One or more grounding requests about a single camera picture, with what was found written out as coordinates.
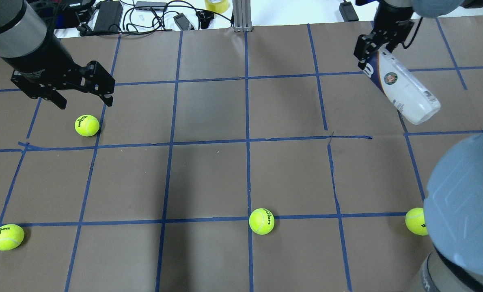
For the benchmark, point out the black power adapter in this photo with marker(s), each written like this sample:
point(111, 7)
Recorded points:
point(109, 15)

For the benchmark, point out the tennis ball near left gripper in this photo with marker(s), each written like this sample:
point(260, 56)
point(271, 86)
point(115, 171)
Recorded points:
point(87, 125)

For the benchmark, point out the tennis ball far left corner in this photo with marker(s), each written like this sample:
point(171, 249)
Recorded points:
point(11, 236)

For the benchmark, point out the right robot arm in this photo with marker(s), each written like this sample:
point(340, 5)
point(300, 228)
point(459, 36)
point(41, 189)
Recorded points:
point(452, 215)

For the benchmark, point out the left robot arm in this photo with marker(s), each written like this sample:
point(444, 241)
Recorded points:
point(21, 31)

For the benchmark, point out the clear tennis ball can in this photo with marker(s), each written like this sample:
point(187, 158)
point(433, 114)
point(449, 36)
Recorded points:
point(406, 93)

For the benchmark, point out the tennis ball right side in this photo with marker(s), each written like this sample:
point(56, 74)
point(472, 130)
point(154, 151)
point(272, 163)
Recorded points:
point(415, 221)

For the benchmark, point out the centre Head tennis ball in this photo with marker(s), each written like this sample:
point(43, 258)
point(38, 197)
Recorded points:
point(261, 221)

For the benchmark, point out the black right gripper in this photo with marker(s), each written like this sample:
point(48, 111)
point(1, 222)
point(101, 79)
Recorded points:
point(389, 20)

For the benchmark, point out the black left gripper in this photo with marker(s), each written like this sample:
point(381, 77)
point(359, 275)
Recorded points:
point(42, 59)

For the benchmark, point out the aluminium frame post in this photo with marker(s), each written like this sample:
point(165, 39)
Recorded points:
point(241, 13)

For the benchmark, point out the small black power brick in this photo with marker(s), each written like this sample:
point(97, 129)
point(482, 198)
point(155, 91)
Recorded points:
point(347, 11)

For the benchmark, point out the yellow tape roll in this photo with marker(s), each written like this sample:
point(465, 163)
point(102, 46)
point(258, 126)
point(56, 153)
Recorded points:
point(217, 6)

